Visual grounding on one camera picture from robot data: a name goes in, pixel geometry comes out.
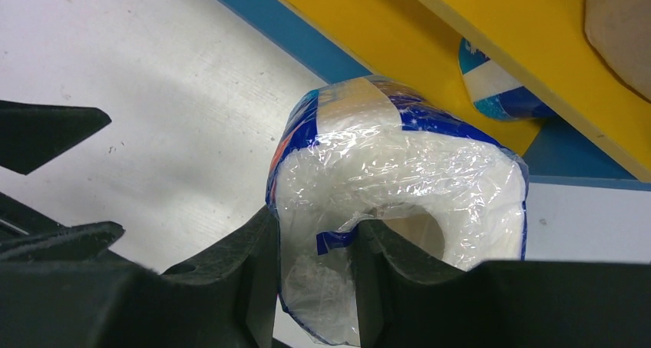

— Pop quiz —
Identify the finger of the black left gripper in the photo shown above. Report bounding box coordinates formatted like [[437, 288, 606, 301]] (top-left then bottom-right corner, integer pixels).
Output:
[[1, 101, 111, 175]]

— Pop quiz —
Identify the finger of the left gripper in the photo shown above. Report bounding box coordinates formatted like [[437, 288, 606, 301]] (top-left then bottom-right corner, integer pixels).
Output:
[[1, 194, 125, 262]]

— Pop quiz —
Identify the blue shelf with coloured boards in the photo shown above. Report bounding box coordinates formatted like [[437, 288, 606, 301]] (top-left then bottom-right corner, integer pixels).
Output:
[[218, 0, 650, 191]]

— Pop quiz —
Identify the blue roll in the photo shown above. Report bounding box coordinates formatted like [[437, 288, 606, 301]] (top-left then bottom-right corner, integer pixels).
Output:
[[458, 38, 557, 121], [266, 75, 528, 346]]

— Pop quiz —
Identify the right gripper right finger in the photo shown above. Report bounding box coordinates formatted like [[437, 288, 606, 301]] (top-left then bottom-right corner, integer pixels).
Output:
[[352, 220, 650, 347]]

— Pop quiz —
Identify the brown paper roll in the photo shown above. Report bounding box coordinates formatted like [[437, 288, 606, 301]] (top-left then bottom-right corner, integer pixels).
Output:
[[584, 0, 650, 100]]

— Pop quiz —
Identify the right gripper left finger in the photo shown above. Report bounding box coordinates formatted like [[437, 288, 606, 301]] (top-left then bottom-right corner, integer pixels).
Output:
[[1, 208, 278, 347]]

